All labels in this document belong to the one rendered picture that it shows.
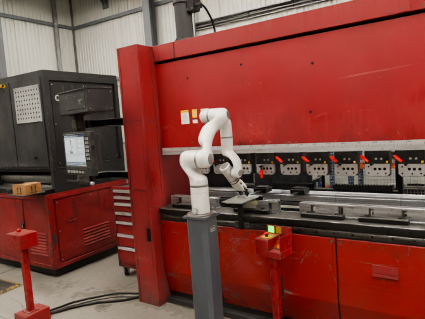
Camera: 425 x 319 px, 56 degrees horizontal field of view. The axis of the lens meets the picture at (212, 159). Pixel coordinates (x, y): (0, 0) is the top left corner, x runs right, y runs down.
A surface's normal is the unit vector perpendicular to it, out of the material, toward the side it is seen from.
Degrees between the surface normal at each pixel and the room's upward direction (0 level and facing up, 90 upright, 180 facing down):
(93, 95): 90
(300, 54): 90
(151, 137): 90
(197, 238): 90
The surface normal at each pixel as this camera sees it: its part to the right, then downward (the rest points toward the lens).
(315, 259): -0.56, 0.11
